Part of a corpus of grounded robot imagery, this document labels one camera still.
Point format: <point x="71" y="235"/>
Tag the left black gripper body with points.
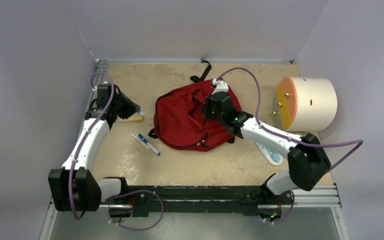
<point x="115" y="105"/>

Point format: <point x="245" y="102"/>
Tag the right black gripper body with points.
<point x="209" y="113"/>

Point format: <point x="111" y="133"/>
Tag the thin yellow-green pen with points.
<point x="140" y="141"/>

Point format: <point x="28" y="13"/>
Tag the red backpack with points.
<point x="180" y="123"/>

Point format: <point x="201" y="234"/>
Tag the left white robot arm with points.
<point x="73" y="186"/>

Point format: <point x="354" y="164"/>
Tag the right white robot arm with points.
<point x="307" y="161"/>

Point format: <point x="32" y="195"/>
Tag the light blue pencil case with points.
<point x="272" y="157"/>

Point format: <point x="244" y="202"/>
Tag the white cylinder with coloured disc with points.
<point x="302" y="104"/>

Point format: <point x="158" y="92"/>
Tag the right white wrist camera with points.
<point x="219" y="85"/>

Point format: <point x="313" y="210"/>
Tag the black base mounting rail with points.
<point x="248" y="200"/>

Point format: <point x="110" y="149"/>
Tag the aluminium frame rails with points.
<point x="73" y="187"/>

